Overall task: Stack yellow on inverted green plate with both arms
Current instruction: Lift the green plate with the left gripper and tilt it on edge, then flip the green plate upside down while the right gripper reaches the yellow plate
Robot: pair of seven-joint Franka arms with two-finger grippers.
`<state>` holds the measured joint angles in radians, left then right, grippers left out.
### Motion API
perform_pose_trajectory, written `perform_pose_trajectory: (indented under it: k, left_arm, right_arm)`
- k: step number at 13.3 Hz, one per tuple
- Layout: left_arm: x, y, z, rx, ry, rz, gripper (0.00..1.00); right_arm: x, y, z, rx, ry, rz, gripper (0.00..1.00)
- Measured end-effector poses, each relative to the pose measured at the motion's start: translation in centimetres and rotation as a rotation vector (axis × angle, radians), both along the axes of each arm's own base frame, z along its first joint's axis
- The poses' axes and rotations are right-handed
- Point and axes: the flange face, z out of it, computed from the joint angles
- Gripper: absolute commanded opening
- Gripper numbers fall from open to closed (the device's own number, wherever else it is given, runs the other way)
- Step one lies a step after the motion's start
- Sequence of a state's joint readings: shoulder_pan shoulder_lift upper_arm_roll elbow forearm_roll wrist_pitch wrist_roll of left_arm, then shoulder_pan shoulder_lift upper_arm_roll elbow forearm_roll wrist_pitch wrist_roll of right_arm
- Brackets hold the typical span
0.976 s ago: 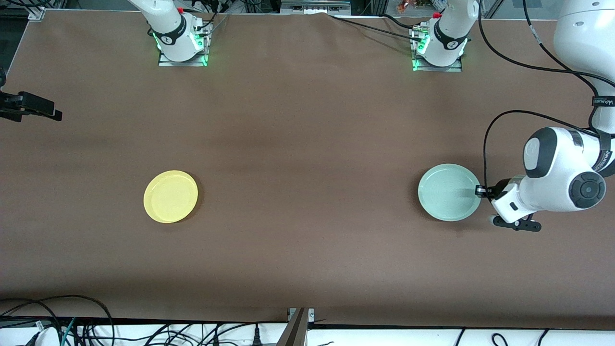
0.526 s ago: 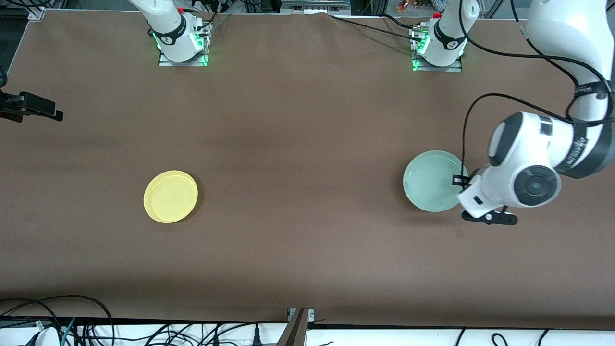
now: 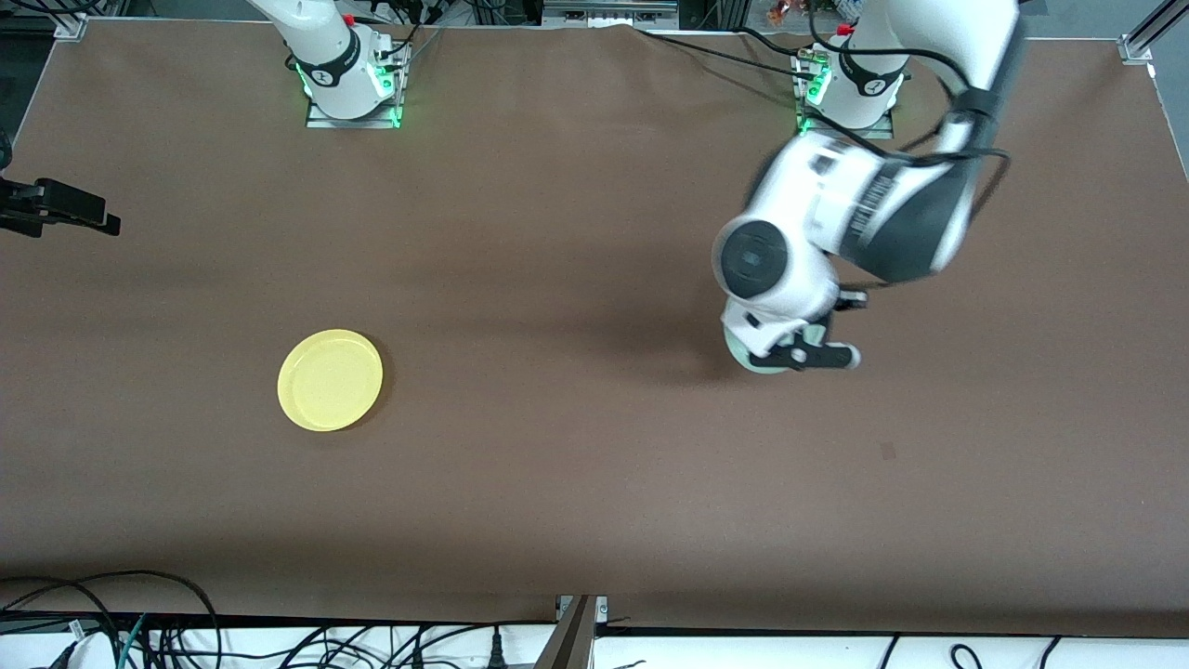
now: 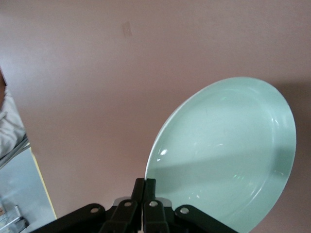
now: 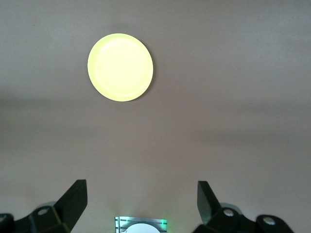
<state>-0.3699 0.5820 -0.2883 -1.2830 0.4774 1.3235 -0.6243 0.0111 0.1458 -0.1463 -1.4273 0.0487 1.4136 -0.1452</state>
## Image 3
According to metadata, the pale green round plate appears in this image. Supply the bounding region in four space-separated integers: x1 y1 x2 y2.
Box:
724 316 838 376

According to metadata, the yellow round plate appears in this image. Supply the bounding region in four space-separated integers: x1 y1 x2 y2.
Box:
277 329 385 433

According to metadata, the brown table cover sheet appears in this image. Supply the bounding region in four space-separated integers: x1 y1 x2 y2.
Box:
0 17 1189 623

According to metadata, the white lower shelf board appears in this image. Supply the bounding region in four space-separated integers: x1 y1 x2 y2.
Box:
0 621 1189 669

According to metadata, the aluminium corner profile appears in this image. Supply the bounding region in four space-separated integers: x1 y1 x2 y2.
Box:
1118 0 1189 67

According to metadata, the aluminium profile bar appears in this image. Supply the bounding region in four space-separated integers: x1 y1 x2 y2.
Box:
534 595 610 669

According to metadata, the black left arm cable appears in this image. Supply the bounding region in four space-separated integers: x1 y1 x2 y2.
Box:
806 0 1014 291

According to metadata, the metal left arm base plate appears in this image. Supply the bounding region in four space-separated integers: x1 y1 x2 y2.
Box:
794 51 895 141

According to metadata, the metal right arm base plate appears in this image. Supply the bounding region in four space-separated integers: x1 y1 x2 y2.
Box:
306 42 403 130

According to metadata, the black cable across table edge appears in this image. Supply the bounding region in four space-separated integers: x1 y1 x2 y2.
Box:
635 26 815 81

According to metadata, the black looped cable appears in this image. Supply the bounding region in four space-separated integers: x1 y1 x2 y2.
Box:
0 570 222 669

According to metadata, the silver metal frame piece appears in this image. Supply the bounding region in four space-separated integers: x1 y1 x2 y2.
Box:
542 0 680 30

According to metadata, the teal cable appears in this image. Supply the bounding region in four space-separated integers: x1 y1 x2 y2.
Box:
115 613 150 669

